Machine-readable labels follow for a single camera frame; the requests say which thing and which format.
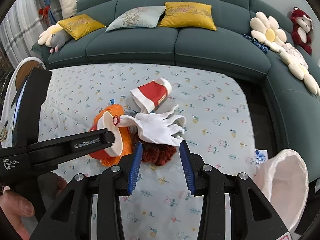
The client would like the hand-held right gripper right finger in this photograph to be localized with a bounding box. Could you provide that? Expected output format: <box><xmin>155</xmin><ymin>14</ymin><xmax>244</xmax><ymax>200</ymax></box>
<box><xmin>179</xmin><ymin>140</ymin><xmax>288</xmax><ymax>240</ymax></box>

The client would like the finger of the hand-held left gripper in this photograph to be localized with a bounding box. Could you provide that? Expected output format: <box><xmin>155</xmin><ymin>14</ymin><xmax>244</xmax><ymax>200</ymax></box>
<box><xmin>26</xmin><ymin>127</ymin><xmax>116</xmax><ymax>167</ymax></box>

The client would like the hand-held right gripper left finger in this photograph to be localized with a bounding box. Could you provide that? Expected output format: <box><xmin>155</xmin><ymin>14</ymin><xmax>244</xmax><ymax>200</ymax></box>
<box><xmin>29</xmin><ymin>141</ymin><xmax>143</xmax><ymax>240</ymax></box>

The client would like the dark red fuzzy cloth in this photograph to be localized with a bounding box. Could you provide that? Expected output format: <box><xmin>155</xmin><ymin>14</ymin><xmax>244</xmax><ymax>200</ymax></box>
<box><xmin>136</xmin><ymin>140</ymin><xmax>177</xmax><ymax>166</ymax></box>

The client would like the white cloth glove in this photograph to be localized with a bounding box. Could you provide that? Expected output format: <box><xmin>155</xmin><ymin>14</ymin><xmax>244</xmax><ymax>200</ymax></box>
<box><xmin>117</xmin><ymin>105</ymin><xmax>187</xmax><ymax>146</ymax></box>

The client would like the orange plastic bag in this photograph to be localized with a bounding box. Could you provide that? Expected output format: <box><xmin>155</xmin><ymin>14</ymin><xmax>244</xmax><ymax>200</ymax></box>
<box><xmin>89</xmin><ymin>104</ymin><xmax>133</xmax><ymax>167</ymax></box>

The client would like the bin with white liner bag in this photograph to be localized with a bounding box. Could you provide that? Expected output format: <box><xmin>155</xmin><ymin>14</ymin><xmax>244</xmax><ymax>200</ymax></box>
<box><xmin>255</xmin><ymin>149</ymin><xmax>308</xmax><ymax>234</ymax></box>

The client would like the person's left hand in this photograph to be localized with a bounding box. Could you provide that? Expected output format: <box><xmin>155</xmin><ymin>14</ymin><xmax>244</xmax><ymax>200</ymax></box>
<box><xmin>0</xmin><ymin>176</ymin><xmax>68</xmax><ymax>240</ymax></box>

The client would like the floral light blue tablecloth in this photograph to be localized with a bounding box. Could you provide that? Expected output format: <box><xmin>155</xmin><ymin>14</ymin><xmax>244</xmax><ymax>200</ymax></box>
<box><xmin>32</xmin><ymin>64</ymin><xmax>269</xmax><ymax>240</ymax></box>

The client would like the blue floral packet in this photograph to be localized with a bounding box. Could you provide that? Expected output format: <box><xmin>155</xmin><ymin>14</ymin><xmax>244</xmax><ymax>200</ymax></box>
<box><xmin>255</xmin><ymin>149</ymin><xmax>268</xmax><ymax>164</ymax></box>

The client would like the white round side table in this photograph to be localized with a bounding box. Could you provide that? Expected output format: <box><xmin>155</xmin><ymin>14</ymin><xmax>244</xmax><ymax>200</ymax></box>
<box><xmin>0</xmin><ymin>57</ymin><xmax>48</xmax><ymax>140</ymax></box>

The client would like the grey plush toy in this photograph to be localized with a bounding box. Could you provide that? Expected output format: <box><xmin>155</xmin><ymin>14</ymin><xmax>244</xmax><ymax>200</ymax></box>
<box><xmin>49</xmin><ymin>31</ymin><xmax>73</xmax><ymax>53</ymax></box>

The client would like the cream flower cushion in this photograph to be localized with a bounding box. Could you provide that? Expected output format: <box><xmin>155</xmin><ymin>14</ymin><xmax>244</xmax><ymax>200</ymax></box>
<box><xmin>38</xmin><ymin>24</ymin><xmax>63</xmax><ymax>47</ymax></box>
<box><xmin>250</xmin><ymin>11</ymin><xmax>287</xmax><ymax>53</ymax></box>
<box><xmin>280</xmin><ymin>51</ymin><xmax>320</xmax><ymax>95</ymax></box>

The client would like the teal sectional sofa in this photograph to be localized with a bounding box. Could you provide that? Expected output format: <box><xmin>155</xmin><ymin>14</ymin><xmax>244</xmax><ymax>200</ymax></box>
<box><xmin>30</xmin><ymin>0</ymin><xmax>320</xmax><ymax>180</ymax></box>

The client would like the yellow embroidered cushion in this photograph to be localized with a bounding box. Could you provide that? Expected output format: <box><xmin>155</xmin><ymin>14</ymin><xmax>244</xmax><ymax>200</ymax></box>
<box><xmin>57</xmin><ymin>14</ymin><xmax>107</xmax><ymax>40</ymax></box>
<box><xmin>158</xmin><ymin>2</ymin><xmax>217</xmax><ymax>31</ymax></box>

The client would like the white sheer curtain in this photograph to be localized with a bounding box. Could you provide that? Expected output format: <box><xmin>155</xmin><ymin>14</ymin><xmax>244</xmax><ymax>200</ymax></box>
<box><xmin>0</xmin><ymin>0</ymin><xmax>50</xmax><ymax>65</ymax></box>

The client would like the light blue embroidered cushion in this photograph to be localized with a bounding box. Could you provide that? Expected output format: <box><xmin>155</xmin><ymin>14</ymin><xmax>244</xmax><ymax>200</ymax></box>
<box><xmin>105</xmin><ymin>6</ymin><xmax>166</xmax><ymax>32</ymax></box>

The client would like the blue patterned cloth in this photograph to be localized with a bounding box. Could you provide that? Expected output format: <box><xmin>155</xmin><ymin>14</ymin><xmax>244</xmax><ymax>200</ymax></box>
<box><xmin>244</xmin><ymin>33</ymin><xmax>269</xmax><ymax>53</ymax></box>

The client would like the pale pink cloth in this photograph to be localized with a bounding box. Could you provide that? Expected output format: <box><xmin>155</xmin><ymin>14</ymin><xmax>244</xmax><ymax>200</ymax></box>
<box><xmin>282</xmin><ymin>42</ymin><xmax>309</xmax><ymax>68</ymax></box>

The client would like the red teddy bear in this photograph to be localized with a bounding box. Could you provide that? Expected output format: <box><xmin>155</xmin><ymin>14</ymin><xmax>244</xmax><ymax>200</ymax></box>
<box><xmin>290</xmin><ymin>7</ymin><xmax>314</xmax><ymax>55</ymax></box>

